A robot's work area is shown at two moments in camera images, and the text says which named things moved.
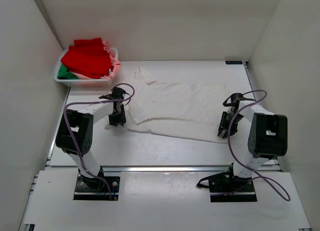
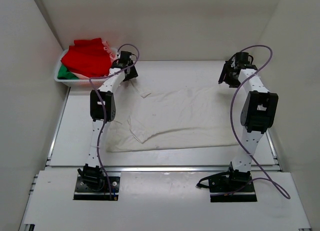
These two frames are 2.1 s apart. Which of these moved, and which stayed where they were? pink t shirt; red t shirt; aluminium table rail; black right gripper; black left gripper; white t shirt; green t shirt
Moved: white t shirt; black left gripper; black right gripper
Stayed: green t shirt; red t shirt; pink t shirt; aluminium table rail
